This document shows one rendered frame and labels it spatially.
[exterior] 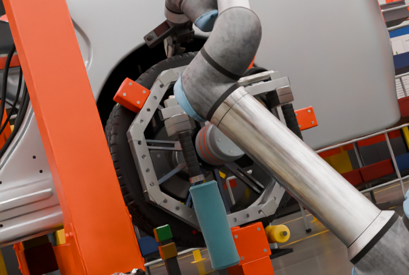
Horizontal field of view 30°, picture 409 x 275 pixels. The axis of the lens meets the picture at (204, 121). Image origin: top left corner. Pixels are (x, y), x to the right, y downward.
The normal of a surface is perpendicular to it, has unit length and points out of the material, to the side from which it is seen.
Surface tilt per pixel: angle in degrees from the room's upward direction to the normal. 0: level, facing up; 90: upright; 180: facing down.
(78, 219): 90
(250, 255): 90
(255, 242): 90
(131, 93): 90
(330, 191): 79
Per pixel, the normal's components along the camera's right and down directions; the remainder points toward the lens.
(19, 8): 0.29, -0.17
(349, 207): 0.00, -0.29
